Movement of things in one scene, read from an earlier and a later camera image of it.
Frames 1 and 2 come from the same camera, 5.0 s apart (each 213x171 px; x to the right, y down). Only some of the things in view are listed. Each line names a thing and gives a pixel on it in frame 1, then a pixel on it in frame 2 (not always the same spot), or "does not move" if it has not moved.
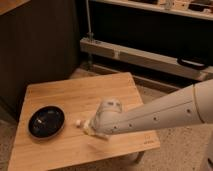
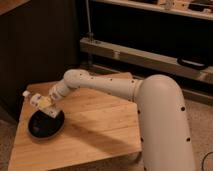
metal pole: [90, 34] does not move
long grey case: [145, 60] does not move
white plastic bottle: [87, 125] to [44, 104]
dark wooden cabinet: [39, 43] does not move
